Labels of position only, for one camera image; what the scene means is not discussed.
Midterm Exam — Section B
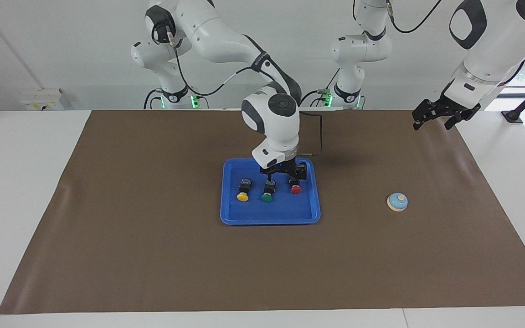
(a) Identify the green push button switch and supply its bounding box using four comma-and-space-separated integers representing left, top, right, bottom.
261, 178, 277, 203

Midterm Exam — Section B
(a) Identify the yellow push button switch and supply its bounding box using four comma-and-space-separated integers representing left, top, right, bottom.
237, 178, 252, 202

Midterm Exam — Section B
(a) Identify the blue plastic tray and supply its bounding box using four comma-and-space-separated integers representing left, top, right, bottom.
220, 158, 321, 226

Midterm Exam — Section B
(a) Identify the light blue call bell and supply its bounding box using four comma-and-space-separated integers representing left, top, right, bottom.
386, 192, 408, 213

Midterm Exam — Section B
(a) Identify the brown table mat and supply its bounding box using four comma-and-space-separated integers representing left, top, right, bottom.
0, 108, 525, 315

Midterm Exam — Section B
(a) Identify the black left base cable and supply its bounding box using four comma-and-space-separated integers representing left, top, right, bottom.
297, 68, 340, 108

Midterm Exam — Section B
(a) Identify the black base cable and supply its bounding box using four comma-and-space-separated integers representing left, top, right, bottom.
143, 88, 163, 110
297, 68, 340, 108

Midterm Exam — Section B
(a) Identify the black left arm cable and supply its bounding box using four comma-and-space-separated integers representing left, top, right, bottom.
385, 0, 443, 36

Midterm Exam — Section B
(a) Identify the black right base cable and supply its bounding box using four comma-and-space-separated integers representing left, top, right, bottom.
143, 88, 163, 110

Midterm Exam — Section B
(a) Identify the white wall socket box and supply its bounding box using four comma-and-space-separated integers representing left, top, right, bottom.
20, 88, 65, 111

